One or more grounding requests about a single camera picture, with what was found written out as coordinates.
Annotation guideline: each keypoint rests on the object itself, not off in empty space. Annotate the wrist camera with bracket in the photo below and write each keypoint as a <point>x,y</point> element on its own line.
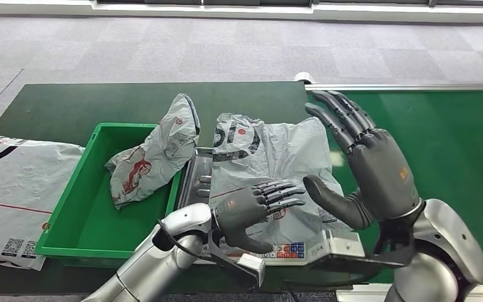
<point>252,269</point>
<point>350,262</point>

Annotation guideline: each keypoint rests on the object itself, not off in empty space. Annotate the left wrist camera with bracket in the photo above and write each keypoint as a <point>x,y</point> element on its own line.
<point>252,269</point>

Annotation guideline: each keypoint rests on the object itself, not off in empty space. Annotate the steel-topped weighing scale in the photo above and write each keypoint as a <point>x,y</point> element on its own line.
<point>197,175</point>

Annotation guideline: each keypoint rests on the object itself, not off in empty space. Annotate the grey package black letter print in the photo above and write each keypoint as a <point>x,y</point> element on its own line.
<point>275,154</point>

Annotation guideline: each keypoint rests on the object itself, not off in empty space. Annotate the green plastic bin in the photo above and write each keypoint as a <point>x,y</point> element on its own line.
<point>87,216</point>

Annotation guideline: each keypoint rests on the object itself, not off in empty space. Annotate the conveyor end roller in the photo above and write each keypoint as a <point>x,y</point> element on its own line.
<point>304,77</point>

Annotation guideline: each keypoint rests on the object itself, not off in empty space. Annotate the white window sill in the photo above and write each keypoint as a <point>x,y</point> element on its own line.
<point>37,8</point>

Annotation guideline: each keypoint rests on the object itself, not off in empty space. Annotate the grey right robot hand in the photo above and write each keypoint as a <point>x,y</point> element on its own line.
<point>383,175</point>

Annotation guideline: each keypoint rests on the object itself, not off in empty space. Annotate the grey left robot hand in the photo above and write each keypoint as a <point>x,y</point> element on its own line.
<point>241,212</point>

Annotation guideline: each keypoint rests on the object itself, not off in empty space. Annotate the green conveyor belt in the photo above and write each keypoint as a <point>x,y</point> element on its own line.
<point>454,146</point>

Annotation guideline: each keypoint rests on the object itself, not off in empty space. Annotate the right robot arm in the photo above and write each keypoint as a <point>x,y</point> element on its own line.
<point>445,246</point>

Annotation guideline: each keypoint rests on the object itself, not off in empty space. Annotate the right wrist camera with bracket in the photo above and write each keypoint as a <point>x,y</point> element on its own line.
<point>350,262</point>

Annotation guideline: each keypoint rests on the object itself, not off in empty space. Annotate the large white package QR labels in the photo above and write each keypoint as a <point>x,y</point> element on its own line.
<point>16,187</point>

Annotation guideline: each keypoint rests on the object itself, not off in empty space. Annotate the grey package red cartoon print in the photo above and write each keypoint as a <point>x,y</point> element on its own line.
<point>158,158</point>

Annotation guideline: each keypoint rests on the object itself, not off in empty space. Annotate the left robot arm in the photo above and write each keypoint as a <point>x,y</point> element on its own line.
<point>162,262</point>

